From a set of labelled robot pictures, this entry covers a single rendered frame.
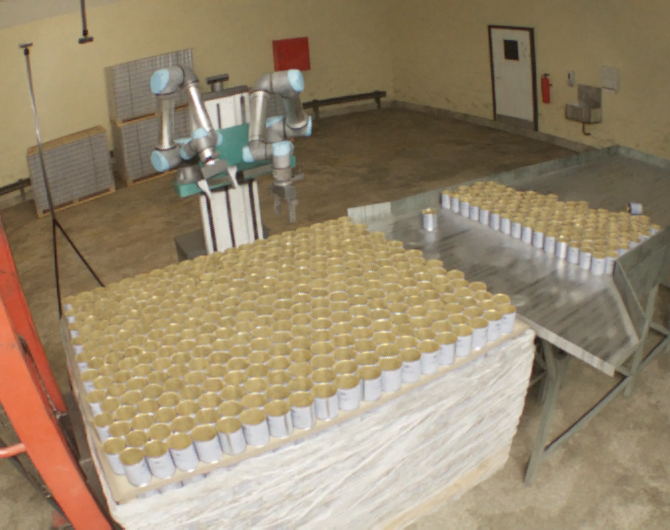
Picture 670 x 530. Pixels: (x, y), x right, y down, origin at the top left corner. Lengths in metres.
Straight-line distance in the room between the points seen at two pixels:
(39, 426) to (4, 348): 0.27
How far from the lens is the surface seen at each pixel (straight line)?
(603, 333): 1.92
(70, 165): 8.51
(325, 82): 11.78
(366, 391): 1.49
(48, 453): 1.67
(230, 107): 3.06
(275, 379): 1.54
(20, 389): 1.54
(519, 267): 2.30
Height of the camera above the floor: 2.07
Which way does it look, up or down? 26 degrees down
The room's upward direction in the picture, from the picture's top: 5 degrees counter-clockwise
